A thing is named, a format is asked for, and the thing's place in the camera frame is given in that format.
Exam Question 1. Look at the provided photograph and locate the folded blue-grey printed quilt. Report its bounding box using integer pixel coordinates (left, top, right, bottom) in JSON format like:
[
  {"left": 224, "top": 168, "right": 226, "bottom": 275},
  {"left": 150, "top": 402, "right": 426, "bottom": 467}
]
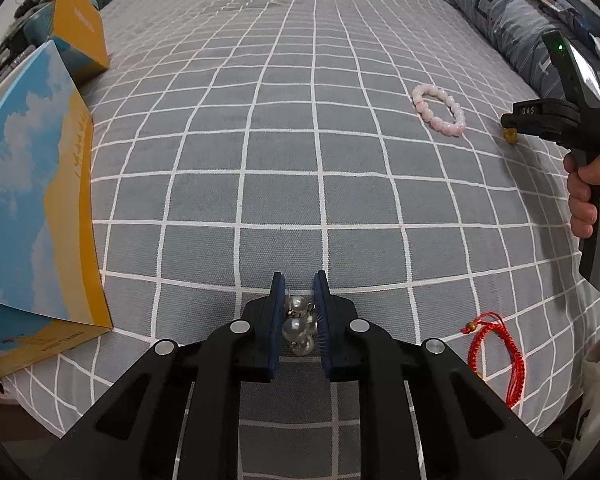
[{"left": 427, "top": 0, "right": 600, "bottom": 126}]

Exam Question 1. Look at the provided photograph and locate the red braided cord bracelet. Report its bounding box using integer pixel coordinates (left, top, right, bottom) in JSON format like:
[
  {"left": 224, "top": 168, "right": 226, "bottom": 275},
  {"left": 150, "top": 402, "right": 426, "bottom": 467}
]
[{"left": 461, "top": 312, "right": 524, "bottom": 409}]

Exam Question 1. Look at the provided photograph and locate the blue and yellow cardboard box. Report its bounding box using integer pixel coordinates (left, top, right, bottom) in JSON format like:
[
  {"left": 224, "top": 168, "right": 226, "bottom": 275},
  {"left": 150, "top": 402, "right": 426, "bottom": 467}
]
[{"left": 0, "top": 40, "right": 114, "bottom": 385}]

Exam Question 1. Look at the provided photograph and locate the small blue yellow box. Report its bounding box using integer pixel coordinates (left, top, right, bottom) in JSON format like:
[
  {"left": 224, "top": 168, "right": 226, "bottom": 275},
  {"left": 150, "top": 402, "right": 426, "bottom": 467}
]
[{"left": 46, "top": 0, "right": 111, "bottom": 74}]

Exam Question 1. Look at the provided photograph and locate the pale pink bead bracelet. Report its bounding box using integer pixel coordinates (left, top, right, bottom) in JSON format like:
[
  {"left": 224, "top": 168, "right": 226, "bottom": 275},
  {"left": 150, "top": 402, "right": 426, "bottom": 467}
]
[{"left": 412, "top": 83, "right": 467, "bottom": 137}]

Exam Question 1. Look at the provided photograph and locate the person's right hand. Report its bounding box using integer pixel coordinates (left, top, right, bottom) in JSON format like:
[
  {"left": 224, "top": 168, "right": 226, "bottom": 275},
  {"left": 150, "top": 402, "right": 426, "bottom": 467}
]
[{"left": 566, "top": 154, "right": 600, "bottom": 242}]

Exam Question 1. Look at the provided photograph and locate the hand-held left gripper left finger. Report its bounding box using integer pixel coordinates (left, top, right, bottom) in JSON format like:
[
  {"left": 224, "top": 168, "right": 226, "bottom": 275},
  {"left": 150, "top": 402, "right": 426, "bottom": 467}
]
[{"left": 45, "top": 272, "right": 286, "bottom": 480}]

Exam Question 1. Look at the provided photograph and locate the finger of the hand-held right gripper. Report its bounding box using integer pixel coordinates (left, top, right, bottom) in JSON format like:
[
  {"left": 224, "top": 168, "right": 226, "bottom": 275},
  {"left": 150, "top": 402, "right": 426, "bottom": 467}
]
[{"left": 500, "top": 100, "right": 581, "bottom": 142}]

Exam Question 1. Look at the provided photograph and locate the silver pearl bead bracelet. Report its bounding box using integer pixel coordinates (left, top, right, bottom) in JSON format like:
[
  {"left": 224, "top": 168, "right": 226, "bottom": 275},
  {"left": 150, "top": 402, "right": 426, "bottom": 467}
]
[{"left": 281, "top": 294, "right": 317, "bottom": 357}]

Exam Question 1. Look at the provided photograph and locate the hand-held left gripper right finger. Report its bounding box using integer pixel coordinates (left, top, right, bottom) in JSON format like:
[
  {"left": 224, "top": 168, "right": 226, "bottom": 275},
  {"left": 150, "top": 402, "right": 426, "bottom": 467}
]
[{"left": 312, "top": 270, "right": 566, "bottom": 480}]

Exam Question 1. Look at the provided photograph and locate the grey checked bedsheet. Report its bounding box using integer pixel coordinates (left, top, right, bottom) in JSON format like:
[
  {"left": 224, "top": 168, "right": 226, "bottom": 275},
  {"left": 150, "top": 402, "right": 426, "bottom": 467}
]
[{"left": 2, "top": 0, "right": 600, "bottom": 441}]

